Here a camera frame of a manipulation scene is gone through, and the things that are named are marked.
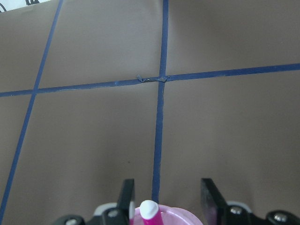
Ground pink marker pen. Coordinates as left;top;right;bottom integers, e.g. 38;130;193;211
139;200;163;225

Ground pink mesh cup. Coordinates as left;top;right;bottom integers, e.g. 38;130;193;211
130;204;203;225

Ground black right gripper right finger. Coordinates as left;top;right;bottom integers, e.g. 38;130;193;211
201;178;251;225

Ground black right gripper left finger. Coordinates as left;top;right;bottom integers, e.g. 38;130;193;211
93;179;135;225

